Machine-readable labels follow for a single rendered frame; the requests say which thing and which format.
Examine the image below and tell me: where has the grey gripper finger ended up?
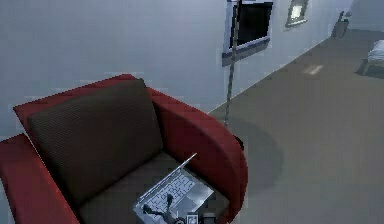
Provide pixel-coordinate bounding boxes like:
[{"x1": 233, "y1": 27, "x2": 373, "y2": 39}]
[
  {"x1": 142, "y1": 203, "x2": 173, "y2": 220},
  {"x1": 164, "y1": 193, "x2": 175, "y2": 219}
]

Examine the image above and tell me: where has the red armchair with brown cushions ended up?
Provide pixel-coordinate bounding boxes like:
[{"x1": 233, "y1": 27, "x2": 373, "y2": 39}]
[{"x1": 0, "y1": 73, "x2": 250, "y2": 224}]

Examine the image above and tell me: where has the silver laptop computer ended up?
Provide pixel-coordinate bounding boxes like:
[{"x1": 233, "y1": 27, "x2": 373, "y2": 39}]
[{"x1": 132, "y1": 152, "x2": 215, "y2": 224}]

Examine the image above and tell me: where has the thin grey floor lamp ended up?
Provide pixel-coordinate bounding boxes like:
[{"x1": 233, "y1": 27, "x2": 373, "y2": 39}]
[{"x1": 223, "y1": 0, "x2": 244, "y2": 129}]

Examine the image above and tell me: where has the small grey framed picture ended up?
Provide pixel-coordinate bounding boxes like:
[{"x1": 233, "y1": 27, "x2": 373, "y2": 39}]
[{"x1": 284, "y1": 0, "x2": 310, "y2": 29}]

